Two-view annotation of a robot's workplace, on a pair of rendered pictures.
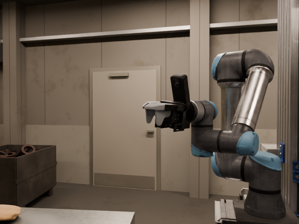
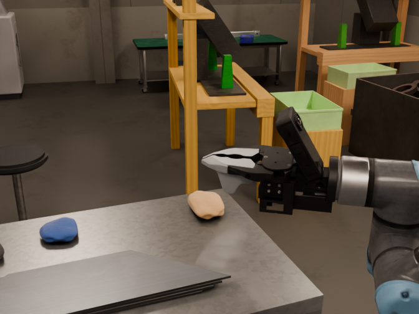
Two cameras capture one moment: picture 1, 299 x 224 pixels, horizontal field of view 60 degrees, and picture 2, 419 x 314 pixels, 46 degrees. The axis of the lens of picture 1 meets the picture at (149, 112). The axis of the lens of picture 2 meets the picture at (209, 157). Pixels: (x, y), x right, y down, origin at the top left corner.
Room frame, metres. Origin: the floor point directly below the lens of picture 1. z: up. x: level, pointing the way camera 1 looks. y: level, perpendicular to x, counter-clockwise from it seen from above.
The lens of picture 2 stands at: (0.34, -0.66, 1.75)
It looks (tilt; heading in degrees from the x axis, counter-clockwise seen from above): 22 degrees down; 64
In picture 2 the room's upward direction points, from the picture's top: straight up
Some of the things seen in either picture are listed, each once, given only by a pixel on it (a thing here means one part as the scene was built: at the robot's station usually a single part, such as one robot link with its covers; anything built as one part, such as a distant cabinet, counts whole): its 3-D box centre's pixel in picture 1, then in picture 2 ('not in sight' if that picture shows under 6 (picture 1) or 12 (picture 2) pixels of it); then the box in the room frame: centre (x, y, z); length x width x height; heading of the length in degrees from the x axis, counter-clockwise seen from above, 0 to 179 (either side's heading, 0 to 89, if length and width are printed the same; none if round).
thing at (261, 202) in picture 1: (264, 198); not in sight; (1.02, -0.45, 1.09); 0.15 x 0.15 x 0.10
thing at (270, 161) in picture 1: (262, 169); not in sight; (1.02, -0.45, 1.20); 0.13 x 0.12 x 0.14; 50
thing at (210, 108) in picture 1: (202, 112); (404, 187); (0.90, -0.18, 1.43); 0.11 x 0.08 x 0.09; 140
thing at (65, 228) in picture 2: not in sight; (58, 230); (0.50, 0.59, 1.06); 0.12 x 0.10 x 0.03; 86
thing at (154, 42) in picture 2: not in sight; (209, 59); (3.63, 5.95, 0.39); 2.18 x 0.85 x 0.77; 166
